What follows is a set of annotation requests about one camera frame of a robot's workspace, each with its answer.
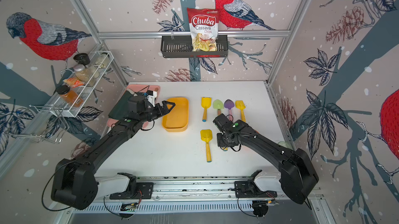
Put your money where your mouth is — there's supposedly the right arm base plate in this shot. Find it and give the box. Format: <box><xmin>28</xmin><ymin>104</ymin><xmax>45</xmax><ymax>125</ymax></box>
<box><xmin>234</xmin><ymin>181</ymin><xmax>277</xmax><ymax>199</ymax></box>

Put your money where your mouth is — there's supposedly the light green shovel wooden handle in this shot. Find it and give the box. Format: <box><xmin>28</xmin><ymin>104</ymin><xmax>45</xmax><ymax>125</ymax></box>
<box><xmin>213</xmin><ymin>99</ymin><xmax>224</xmax><ymax>115</ymax></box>

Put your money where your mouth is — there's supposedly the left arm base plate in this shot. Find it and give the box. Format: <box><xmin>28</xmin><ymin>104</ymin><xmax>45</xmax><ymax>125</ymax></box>
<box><xmin>109</xmin><ymin>182</ymin><xmax>154</xmax><ymax>200</ymax></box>

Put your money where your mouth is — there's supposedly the wide yellow shovel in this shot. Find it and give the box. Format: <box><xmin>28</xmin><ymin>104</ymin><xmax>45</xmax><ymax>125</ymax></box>
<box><xmin>200</xmin><ymin>129</ymin><xmax>213</xmax><ymax>163</ymax></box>

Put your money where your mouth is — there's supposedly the purple shovel pink handle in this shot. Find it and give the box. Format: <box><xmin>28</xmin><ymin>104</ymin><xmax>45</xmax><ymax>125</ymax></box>
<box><xmin>224</xmin><ymin>99</ymin><xmax>235</xmax><ymax>121</ymax></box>

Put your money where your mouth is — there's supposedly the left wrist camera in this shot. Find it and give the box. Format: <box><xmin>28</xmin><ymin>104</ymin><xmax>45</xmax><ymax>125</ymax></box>
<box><xmin>127</xmin><ymin>89</ymin><xmax>158</xmax><ymax>113</ymax></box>

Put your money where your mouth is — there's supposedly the pink plastic tray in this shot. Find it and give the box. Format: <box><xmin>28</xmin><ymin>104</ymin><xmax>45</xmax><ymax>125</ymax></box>
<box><xmin>107</xmin><ymin>84</ymin><xmax>161</xmax><ymax>128</ymax></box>

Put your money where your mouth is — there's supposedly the orange spice jar black lid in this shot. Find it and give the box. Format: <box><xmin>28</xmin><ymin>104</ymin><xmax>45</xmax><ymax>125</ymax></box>
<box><xmin>56</xmin><ymin>85</ymin><xmax>84</xmax><ymax>107</ymax></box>

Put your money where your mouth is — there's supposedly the yellow plastic storage box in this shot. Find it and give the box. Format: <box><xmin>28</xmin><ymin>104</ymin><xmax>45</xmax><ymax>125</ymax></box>
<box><xmin>162</xmin><ymin>97</ymin><xmax>189</xmax><ymax>132</ymax></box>

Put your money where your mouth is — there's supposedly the white wire spice rack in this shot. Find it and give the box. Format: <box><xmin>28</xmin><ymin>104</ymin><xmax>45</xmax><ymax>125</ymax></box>
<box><xmin>35</xmin><ymin>50</ymin><xmax>114</xmax><ymax>118</ymax></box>

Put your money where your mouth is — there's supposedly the dark green cloth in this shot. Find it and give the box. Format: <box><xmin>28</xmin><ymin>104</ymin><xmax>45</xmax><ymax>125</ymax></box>
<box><xmin>108</xmin><ymin>90</ymin><xmax>133</xmax><ymax>121</ymax></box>

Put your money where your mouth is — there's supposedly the yellow square shovel yellow handle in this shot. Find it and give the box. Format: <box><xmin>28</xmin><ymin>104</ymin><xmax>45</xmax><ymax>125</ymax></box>
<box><xmin>235</xmin><ymin>100</ymin><xmax>246</xmax><ymax>122</ymax></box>

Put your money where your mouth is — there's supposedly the chuba cassava chips bag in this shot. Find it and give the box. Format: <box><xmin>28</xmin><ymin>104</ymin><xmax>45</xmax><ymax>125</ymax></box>
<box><xmin>187</xmin><ymin>8</ymin><xmax>219</xmax><ymax>51</ymax></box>

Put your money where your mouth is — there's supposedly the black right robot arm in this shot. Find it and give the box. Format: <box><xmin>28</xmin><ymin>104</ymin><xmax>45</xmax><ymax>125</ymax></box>
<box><xmin>213</xmin><ymin>114</ymin><xmax>319</xmax><ymax>204</ymax></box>

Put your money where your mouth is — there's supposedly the clear glass jar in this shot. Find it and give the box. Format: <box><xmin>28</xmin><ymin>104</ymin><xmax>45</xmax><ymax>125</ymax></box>
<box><xmin>95</xmin><ymin>52</ymin><xmax>110</xmax><ymax>69</ymax></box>

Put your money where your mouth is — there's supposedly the clear green cup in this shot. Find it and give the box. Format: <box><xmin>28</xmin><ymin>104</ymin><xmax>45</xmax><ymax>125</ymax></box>
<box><xmin>278</xmin><ymin>141</ymin><xmax>292</xmax><ymax>149</ymax></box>

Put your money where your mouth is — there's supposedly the yellow square shovel blue tip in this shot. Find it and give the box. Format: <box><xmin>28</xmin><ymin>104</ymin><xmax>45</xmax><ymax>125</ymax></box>
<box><xmin>201</xmin><ymin>97</ymin><xmax>212</xmax><ymax>122</ymax></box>

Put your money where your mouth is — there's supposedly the orange snack packet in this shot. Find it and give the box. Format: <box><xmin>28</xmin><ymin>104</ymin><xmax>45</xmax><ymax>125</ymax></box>
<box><xmin>63</xmin><ymin>76</ymin><xmax>85</xmax><ymax>88</ymax></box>

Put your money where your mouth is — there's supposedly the black wall basket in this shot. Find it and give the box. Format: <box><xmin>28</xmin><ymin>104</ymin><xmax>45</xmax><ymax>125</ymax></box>
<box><xmin>161</xmin><ymin>35</ymin><xmax>228</xmax><ymax>58</ymax></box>

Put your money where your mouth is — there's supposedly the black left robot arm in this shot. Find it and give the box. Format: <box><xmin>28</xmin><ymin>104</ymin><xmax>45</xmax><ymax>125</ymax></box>
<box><xmin>50</xmin><ymin>99</ymin><xmax>176</xmax><ymax>210</ymax></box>

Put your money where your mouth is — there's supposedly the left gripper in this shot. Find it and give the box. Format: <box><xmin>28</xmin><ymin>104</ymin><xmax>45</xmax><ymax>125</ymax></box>
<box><xmin>139</xmin><ymin>100</ymin><xmax>176</xmax><ymax>123</ymax></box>

